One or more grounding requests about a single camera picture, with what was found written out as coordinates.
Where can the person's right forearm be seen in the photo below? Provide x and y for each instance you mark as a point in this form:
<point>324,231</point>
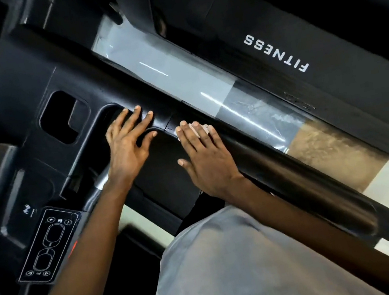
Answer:
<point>327,242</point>

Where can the black striped trousers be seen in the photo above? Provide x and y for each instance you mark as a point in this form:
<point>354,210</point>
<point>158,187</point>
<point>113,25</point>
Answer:
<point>201,211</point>

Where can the person's right hand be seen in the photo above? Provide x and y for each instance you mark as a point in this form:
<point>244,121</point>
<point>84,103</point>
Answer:
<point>210,159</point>

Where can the black treadmill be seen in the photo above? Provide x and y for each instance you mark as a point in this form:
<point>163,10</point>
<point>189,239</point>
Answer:
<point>68,136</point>
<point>289,49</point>

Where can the person's left hand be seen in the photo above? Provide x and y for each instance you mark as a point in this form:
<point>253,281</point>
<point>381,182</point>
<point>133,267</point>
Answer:
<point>128,147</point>

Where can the small white wipe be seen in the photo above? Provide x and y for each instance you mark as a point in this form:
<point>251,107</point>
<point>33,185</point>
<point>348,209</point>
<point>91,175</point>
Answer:
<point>205,128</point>

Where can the person's left forearm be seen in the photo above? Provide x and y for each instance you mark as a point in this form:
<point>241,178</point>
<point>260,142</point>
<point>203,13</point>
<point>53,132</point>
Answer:
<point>75,275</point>

